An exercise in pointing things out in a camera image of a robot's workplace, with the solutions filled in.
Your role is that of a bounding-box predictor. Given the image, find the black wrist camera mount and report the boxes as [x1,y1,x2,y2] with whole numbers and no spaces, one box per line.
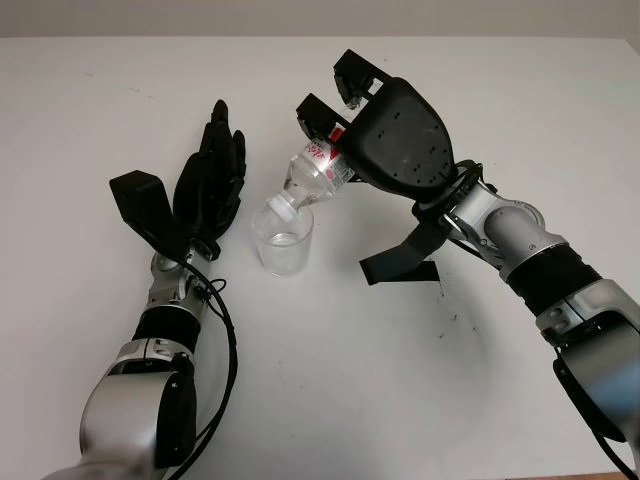
[358,199,451,286]
[108,169,176,261]

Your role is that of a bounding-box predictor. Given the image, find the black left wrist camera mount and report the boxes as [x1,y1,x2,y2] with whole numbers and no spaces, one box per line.
[108,169,176,261]

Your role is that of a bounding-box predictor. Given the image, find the clear glass cup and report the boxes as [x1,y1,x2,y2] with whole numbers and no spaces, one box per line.
[252,199,315,277]

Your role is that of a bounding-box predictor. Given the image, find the black tape strip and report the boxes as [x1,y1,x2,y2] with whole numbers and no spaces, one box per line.
[372,260,440,285]

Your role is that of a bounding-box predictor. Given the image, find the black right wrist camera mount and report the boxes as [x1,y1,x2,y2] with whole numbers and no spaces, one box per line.
[358,199,451,286]

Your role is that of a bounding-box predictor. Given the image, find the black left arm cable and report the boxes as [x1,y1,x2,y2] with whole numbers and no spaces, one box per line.
[164,259,239,471]

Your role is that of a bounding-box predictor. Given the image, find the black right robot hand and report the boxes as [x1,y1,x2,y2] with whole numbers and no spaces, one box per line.
[295,48,459,204]

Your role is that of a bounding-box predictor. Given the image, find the clear plastic water bottle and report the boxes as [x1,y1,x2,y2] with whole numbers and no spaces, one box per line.
[269,94,371,224]

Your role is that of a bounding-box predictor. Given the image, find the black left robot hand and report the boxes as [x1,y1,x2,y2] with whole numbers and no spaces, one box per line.
[172,99,249,261]

